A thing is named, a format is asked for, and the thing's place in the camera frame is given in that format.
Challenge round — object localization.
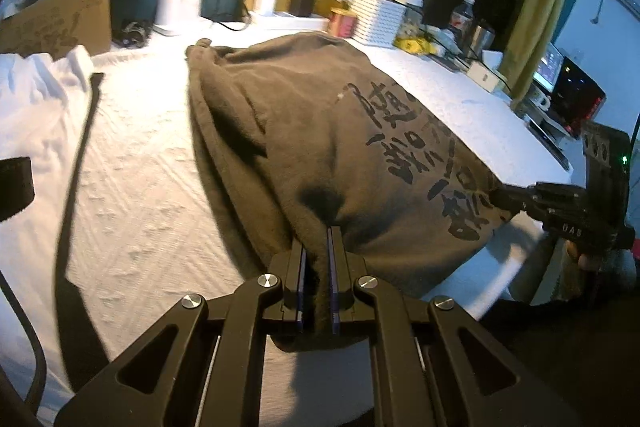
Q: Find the person's right hand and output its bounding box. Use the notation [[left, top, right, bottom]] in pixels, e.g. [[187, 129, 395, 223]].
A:
[[565, 237, 603, 273]]

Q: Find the clear plastic jar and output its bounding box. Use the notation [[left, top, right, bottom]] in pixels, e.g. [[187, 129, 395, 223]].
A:
[[390, 0, 425, 40]]

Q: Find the wet wipes packet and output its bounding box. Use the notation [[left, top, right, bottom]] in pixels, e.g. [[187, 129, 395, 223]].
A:
[[422, 26, 458, 58]]

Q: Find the white power strip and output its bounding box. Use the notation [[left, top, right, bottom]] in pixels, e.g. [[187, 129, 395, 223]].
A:
[[210, 11, 331, 32]]

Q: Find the black chair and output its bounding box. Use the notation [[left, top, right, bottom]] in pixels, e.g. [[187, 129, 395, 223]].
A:
[[0, 157, 47, 415]]

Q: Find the white cloth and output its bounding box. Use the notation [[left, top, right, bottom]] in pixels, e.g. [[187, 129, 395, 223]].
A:
[[0, 46, 96, 158]]

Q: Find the red can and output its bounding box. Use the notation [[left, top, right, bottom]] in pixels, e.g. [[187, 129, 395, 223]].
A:
[[328, 7, 358, 38]]

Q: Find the brown printed t-shirt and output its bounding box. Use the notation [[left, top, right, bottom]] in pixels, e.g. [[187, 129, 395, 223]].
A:
[[185, 32, 513, 353]]

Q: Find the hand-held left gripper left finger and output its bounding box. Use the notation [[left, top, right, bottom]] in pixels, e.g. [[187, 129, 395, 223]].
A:
[[52, 239, 307, 427]]

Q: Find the white perforated basket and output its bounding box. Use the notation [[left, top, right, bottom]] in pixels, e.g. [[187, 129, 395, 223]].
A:
[[350, 0, 408, 45]]

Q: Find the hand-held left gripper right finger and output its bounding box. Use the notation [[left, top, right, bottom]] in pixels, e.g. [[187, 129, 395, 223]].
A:
[[326, 227, 583, 427]]

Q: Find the black computer case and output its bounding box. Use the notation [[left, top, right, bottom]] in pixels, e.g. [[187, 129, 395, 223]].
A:
[[550, 56, 607, 138]]

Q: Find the computer monitor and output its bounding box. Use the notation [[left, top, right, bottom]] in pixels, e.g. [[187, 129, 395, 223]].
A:
[[531, 42, 565, 94]]

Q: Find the white embossed table cover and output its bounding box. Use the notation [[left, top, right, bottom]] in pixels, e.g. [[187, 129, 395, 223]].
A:
[[0, 19, 573, 425]]

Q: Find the white side desk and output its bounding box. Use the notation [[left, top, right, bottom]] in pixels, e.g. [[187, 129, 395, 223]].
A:
[[515, 99, 583, 168]]

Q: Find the clear water bottle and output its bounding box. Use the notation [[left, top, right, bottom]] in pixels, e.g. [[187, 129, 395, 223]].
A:
[[451, 0, 476, 42]]

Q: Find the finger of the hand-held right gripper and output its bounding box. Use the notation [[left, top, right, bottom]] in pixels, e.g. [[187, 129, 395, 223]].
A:
[[492, 183, 538, 212]]

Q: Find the black cable bundle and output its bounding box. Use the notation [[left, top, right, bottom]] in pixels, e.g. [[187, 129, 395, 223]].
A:
[[112, 22, 151, 48]]

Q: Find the cardboard box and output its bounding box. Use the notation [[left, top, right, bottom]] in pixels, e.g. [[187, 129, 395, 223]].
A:
[[0, 0, 118, 58]]

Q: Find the yellow snack packet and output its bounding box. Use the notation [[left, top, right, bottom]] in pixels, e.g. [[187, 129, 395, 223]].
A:
[[394, 36, 433, 55]]

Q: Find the dark flat phone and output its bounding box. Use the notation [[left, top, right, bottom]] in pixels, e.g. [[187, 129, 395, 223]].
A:
[[435, 54, 471, 72]]

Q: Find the steel tumbler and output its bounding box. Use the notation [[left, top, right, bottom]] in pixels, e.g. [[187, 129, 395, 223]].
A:
[[467, 21, 496, 58]]

